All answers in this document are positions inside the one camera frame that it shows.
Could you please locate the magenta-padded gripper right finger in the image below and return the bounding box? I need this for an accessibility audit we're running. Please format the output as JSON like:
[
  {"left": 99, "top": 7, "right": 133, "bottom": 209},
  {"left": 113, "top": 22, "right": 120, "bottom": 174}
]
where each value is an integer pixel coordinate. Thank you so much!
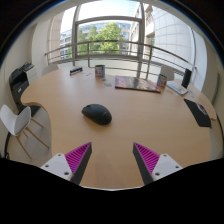
[{"left": 132, "top": 142, "right": 184, "bottom": 186}]

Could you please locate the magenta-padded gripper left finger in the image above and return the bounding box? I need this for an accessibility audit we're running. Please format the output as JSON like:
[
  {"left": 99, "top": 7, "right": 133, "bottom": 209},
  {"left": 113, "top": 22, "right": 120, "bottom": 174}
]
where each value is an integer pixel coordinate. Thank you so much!
[{"left": 40, "top": 142, "right": 93, "bottom": 185}]

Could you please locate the black computer mouse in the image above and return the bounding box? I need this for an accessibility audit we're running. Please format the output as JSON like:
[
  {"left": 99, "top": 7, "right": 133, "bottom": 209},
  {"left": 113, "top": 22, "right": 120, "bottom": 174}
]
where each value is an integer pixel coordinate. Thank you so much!
[{"left": 81, "top": 103, "right": 113, "bottom": 126}]

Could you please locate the black printed mouse pad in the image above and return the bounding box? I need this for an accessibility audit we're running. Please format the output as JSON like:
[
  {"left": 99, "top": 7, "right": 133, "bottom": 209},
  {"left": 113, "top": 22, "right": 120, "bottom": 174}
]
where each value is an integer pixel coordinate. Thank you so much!
[{"left": 183, "top": 98, "right": 213, "bottom": 128}]

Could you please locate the white chair with wooden legs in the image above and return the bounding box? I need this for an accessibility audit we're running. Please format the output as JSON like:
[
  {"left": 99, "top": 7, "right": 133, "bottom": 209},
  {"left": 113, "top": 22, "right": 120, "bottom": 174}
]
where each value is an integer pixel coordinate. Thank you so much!
[{"left": 0, "top": 104, "right": 51, "bottom": 159}]

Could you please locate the red and black magazine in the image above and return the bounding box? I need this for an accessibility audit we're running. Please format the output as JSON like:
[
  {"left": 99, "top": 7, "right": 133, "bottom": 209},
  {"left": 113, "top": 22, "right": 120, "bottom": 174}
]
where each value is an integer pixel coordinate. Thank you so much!
[{"left": 114, "top": 75, "right": 162, "bottom": 94}]

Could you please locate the dark stapler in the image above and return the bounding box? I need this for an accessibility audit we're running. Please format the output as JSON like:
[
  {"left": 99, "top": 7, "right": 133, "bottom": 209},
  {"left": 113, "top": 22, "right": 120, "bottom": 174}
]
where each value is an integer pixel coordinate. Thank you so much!
[{"left": 69, "top": 66, "right": 84, "bottom": 76}]

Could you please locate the black drink bottle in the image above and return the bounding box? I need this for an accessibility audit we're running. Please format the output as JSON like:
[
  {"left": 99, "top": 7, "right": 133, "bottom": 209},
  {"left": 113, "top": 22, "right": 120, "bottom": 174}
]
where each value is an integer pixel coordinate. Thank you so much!
[{"left": 181, "top": 68, "right": 193, "bottom": 89}]

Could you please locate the printed can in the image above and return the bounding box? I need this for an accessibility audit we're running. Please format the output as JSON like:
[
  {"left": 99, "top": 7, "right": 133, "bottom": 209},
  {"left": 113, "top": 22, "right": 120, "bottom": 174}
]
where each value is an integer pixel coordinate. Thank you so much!
[{"left": 94, "top": 64, "right": 106, "bottom": 79}]

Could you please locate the black printer on cabinet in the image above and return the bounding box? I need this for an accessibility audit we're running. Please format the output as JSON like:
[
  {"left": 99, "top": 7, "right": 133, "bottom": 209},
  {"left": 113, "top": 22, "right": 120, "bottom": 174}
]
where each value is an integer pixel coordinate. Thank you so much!
[{"left": 8, "top": 62, "right": 39, "bottom": 116}]

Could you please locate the metal balcony railing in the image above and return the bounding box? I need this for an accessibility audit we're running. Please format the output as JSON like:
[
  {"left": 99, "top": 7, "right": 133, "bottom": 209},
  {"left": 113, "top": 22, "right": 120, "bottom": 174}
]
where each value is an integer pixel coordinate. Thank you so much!
[{"left": 44, "top": 39, "right": 198, "bottom": 81}]

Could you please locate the green tree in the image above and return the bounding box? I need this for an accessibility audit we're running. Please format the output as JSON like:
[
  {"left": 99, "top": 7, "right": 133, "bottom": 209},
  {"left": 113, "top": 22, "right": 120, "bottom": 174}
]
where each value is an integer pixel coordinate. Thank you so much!
[{"left": 77, "top": 22, "right": 126, "bottom": 54}]

